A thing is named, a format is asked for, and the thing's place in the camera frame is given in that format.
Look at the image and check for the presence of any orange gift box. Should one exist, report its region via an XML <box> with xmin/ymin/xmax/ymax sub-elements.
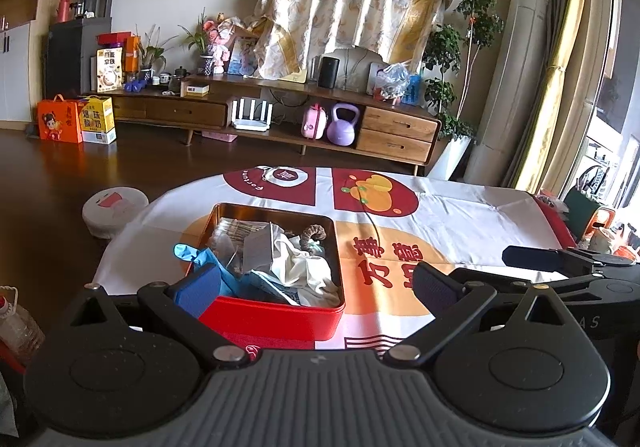
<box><xmin>36</xmin><ymin>94</ymin><xmax>85</xmax><ymax>144</ymax></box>

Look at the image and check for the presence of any potted green tree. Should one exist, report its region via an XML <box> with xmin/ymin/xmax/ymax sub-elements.
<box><xmin>422</xmin><ymin>0</ymin><xmax>506</xmax><ymax>181</ymax></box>

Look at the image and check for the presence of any black cabinet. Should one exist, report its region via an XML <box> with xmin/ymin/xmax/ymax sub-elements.
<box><xmin>44</xmin><ymin>17</ymin><xmax>114</xmax><ymax>101</ymax></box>

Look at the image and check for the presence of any dark teapot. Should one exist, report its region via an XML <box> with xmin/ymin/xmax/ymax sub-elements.
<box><xmin>167</xmin><ymin>67</ymin><xmax>190</xmax><ymax>96</ymax></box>

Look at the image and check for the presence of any white standing air conditioner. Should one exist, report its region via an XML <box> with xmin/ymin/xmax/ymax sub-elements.
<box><xmin>462</xmin><ymin>0</ymin><xmax>551</xmax><ymax>188</ymax></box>

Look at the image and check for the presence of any yellow milk carton box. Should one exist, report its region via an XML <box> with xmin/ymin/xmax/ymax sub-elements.
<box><xmin>79</xmin><ymin>96</ymin><xmax>119</xmax><ymax>146</ymax></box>

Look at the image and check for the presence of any clear plastic bag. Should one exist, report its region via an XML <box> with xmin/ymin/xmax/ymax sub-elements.
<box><xmin>375</xmin><ymin>62</ymin><xmax>414</xmax><ymax>103</ymax></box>

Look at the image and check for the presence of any red flat box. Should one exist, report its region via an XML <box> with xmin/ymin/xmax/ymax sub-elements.
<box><xmin>96</xmin><ymin>31</ymin><xmax>132</xmax><ymax>48</ymax></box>

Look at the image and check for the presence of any glass balcony door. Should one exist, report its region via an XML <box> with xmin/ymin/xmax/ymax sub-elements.
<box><xmin>550</xmin><ymin>0</ymin><xmax>640</xmax><ymax>228</ymax></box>

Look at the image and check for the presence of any white router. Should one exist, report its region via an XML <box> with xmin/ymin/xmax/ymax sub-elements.
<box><xmin>231</xmin><ymin>97</ymin><xmax>274</xmax><ymax>131</ymax></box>

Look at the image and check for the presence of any yellow curtain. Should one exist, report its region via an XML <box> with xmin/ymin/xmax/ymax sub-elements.
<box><xmin>510</xmin><ymin>0</ymin><xmax>594</xmax><ymax>196</ymax></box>

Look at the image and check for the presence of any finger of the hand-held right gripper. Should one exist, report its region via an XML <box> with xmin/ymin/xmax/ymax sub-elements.
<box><xmin>450</xmin><ymin>267</ymin><xmax>640</xmax><ymax>298</ymax></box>
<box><xmin>502</xmin><ymin>245</ymin><xmax>640</xmax><ymax>275</ymax></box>

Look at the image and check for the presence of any brown hair scrunchie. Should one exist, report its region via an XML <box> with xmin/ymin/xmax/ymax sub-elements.
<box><xmin>300</xmin><ymin>224</ymin><xmax>329</xmax><ymax>248</ymax></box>

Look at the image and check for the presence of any potted orchid plant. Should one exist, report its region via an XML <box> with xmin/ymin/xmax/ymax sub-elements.
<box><xmin>177</xmin><ymin>10</ymin><xmax>216</xmax><ymax>76</ymax></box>

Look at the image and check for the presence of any grey cushion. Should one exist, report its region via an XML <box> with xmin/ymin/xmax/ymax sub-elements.
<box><xmin>342</xmin><ymin>47</ymin><xmax>386</xmax><ymax>91</ymax></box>

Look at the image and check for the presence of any orange container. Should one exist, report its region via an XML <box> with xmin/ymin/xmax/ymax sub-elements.
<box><xmin>612</xmin><ymin>237</ymin><xmax>640</xmax><ymax>264</ymax></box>

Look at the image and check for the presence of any green knife block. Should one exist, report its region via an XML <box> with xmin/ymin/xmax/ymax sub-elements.
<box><xmin>562</xmin><ymin>164</ymin><xmax>616</xmax><ymax>243</ymax></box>

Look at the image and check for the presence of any floral cloth cover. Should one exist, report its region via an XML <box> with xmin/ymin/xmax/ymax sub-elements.
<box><xmin>252</xmin><ymin>0</ymin><xmax>454</xmax><ymax>81</ymax></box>

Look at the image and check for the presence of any wooden TV cabinet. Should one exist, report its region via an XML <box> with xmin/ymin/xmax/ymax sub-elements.
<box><xmin>105</xmin><ymin>74</ymin><xmax>444</xmax><ymax>176</ymax></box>

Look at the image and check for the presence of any blue rubber glove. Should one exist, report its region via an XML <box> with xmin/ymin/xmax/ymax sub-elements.
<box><xmin>173</xmin><ymin>243</ymin><xmax>301</xmax><ymax>306</ymax></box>

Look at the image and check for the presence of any white robot vacuum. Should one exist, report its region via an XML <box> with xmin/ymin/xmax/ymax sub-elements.
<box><xmin>82</xmin><ymin>186</ymin><xmax>151</xmax><ymax>239</ymax></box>

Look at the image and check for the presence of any clear plastic packet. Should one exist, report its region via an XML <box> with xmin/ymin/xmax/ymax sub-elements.
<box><xmin>207</xmin><ymin>218</ymin><xmax>274</xmax><ymax>258</ymax></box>

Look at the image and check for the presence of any plastic bottle with red cap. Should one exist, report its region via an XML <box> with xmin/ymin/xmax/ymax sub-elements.
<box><xmin>0</xmin><ymin>284</ymin><xmax>46</xmax><ymax>364</ymax></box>

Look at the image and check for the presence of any black cylinder speaker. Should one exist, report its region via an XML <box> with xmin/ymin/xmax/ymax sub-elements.
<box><xmin>319</xmin><ymin>56</ymin><xmax>341</xmax><ymax>89</ymax></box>

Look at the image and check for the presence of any printed white red tablecloth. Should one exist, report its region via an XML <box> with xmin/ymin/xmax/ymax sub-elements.
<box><xmin>92</xmin><ymin>166</ymin><xmax>601</xmax><ymax>364</ymax></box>

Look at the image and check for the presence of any pink doll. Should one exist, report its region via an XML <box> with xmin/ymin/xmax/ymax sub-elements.
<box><xmin>205</xmin><ymin>13</ymin><xmax>236</xmax><ymax>76</ymax></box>

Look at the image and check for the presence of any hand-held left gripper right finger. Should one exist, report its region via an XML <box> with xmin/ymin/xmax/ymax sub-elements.
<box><xmin>382</xmin><ymin>261</ymin><xmax>576</xmax><ymax>370</ymax></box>

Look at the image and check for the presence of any blue bottle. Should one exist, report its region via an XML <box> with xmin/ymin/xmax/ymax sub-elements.
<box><xmin>404</xmin><ymin>72</ymin><xmax>424</xmax><ymax>106</ymax></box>

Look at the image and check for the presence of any cream cloth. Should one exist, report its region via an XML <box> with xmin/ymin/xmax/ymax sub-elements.
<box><xmin>242</xmin><ymin>222</ymin><xmax>345</xmax><ymax>309</ymax></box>

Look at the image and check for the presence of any pink toy suitcase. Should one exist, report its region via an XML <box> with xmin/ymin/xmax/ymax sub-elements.
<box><xmin>300</xmin><ymin>103</ymin><xmax>330</xmax><ymax>141</ymax></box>

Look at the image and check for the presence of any potted grass plant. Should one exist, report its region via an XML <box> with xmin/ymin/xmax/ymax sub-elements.
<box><xmin>135</xmin><ymin>24</ymin><xmax>179</xmax><ymax>86</ymax></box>

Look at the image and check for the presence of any photo frame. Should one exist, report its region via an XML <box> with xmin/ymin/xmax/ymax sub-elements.
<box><xmin>227</xmin><ymin>34</ymin><xmax>261</xmax><ymax>77</ymax></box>

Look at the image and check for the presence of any red tin box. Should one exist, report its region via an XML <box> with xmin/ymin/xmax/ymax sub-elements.
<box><xmin>197</xmin><ymin>202</ymin><xmax>347</xmax><ymax>344</ymax></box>

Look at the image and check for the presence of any wooden shelf cabinet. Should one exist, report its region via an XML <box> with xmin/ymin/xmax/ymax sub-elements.
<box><xmin>0</xmin><ymin>0</ymin><xmax>51</xmax><ymax>123</ymax></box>

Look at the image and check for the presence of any purple kettlebell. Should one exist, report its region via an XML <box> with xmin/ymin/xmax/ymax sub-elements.
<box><xmin>326</xmin><ymin>103</ymin><xmax>361</xmax><ymax>147</ymax></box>

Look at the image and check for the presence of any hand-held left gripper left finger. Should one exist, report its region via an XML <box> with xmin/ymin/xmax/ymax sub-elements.
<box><xmin>70</xmin><ymin>263</ymin><xmax>251</xmax><ymax>370</ymax></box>

